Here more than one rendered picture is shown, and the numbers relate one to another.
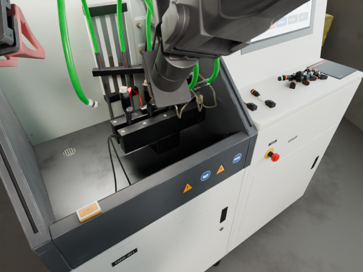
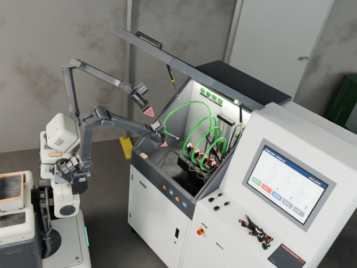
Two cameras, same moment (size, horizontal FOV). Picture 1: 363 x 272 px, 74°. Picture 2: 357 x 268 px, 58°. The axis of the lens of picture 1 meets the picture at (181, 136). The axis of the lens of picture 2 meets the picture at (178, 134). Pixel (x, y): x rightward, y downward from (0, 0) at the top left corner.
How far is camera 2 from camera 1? 1.95 m
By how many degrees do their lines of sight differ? 59
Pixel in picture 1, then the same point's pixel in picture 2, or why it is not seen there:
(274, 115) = (206, 209)
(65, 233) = (136, 153)
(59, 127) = (193, 142)
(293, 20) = (287, 204)
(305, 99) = (228, 228)
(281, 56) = (269, 215)
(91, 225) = (141, 159)
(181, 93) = (155, 143)
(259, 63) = (251, 201)
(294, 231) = not seen: outside the picture
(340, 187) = not seen: outside the picture
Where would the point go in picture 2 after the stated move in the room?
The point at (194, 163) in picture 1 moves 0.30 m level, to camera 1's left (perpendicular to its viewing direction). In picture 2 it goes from (169, 181) to (164, 152)
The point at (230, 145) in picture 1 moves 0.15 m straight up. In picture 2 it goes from (183, 193) to (186, 176)
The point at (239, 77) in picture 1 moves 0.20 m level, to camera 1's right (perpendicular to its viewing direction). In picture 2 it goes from (234, 193) to (244, 217)
